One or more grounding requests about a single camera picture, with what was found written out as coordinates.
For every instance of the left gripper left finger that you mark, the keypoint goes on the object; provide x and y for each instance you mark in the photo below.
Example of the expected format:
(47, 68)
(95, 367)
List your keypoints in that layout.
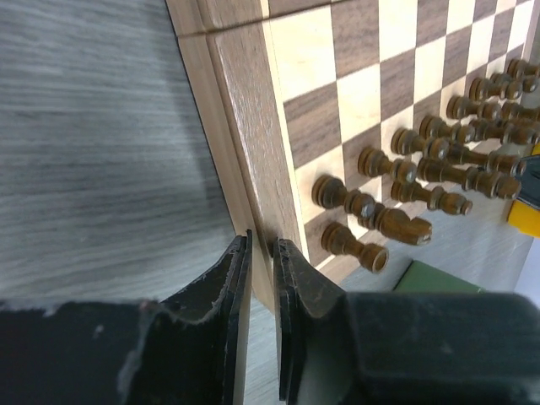
(195, 349)

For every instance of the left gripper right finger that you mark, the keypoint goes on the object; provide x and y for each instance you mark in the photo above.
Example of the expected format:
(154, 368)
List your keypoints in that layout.
(314, 344)

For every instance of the dark rook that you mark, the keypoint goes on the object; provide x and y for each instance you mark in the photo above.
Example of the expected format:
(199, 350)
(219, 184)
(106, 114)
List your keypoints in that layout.
(339, 240)

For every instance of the green plastic tray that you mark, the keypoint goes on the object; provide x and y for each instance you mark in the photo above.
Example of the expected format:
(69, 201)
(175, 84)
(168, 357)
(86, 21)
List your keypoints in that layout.
(423, 278)

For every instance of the dark piece back rank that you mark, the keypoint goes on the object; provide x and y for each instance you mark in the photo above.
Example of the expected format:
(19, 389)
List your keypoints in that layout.
(395, 224)
(436, 199)

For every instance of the dark chess piece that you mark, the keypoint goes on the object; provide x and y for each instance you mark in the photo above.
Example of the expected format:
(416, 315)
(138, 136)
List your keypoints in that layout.
(459, 154)
(514, 111)
(504, 131)
(490, 184)

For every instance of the wooden chessboard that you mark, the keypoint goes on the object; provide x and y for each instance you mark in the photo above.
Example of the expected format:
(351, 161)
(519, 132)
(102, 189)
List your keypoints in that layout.
(290, 90)

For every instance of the yellow fruit bin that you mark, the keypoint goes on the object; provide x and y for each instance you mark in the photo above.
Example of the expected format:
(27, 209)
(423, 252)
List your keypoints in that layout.
(524, 211)

